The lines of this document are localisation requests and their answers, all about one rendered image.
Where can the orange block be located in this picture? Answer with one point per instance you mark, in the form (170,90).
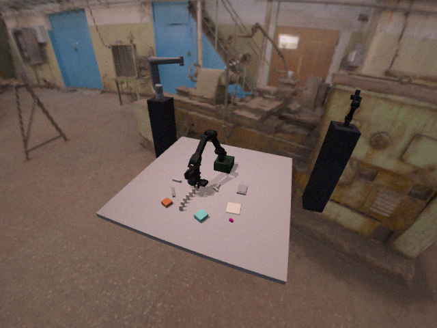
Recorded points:
(166,202)

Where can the teal box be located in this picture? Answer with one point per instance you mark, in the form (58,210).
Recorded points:
(200,215)

